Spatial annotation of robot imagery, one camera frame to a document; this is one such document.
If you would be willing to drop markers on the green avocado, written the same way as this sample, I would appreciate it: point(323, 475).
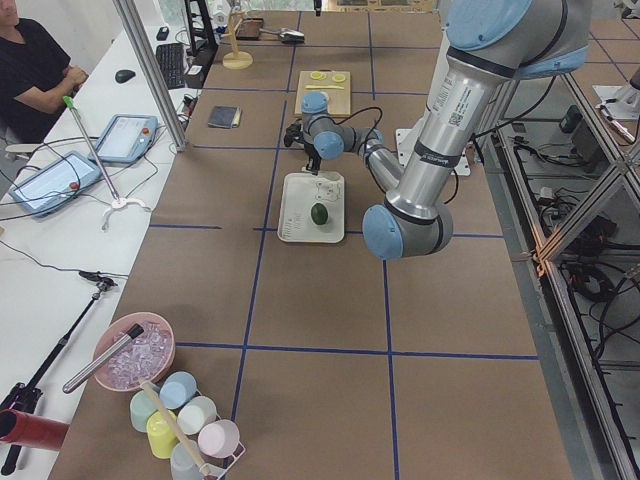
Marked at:
point(319, 214)

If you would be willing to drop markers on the green cup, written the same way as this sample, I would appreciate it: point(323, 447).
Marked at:
point(141, 408)

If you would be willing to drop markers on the grey cup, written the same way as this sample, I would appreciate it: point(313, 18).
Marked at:
point(182, 466)

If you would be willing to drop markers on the blue cup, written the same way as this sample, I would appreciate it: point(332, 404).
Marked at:
point(178, 389)

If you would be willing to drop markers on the yellow cup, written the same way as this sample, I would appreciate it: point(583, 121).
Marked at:
point(160, 436)

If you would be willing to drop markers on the seated person in black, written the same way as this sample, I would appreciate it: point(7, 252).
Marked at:
point(36, 74)

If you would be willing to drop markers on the dark rectangular tray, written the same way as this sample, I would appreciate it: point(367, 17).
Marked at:
point(249, 29)

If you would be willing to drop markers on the yellow plastic knife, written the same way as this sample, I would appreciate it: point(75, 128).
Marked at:
point(324, 87)

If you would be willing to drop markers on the white cup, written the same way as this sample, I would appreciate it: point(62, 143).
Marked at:
point(196, 414)

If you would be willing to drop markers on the bamboo cutting board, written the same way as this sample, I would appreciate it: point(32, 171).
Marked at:
point(339, 101)

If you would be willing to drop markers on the steel tube utensil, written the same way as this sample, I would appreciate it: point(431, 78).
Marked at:
point(90, 369)

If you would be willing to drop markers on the metal scoop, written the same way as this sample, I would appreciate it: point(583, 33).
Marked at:
point(285, 35)

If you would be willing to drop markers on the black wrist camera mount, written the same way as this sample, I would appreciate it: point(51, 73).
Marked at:
point(293, 135)

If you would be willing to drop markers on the pink bowl with ice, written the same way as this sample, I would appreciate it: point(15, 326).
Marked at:
point(147, 357)

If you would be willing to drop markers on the lower teach pendant tablet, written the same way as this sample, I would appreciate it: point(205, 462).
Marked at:
point(53, 186)

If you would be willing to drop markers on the black tripod pole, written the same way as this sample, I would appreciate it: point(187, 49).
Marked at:
point(23, 397)

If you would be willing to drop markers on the upper teach pendant tablet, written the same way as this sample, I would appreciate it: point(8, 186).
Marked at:
point(126, 138)

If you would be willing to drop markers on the wooden mug tree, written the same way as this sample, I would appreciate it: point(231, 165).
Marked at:
point(236, 59)

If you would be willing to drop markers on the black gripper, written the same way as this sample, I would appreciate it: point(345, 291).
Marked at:
point(313, 153)

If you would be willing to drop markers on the black computer mouse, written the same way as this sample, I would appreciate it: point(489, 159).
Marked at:
point(124, 75)

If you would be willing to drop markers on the red cylinder bottle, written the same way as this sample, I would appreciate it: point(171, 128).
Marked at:
point(25, 429)

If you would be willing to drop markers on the black keyboard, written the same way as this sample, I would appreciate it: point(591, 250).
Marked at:
point(170, 58)

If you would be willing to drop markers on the grey yellow folded cloth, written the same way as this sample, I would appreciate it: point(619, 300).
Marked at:
point(225, 117)

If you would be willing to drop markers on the pink cup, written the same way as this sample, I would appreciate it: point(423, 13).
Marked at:
point(219, 439)

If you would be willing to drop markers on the white bear tray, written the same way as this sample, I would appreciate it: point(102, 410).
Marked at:
point(300, 192)

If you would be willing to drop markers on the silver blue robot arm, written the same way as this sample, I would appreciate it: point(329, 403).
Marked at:
point(490, 43)

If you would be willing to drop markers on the white rod stand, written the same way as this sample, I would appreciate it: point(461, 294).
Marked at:
point(119, 202)

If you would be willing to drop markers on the teach pendant tablet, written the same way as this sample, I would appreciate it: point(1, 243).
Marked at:
point(126, 138)
point(53, 186)

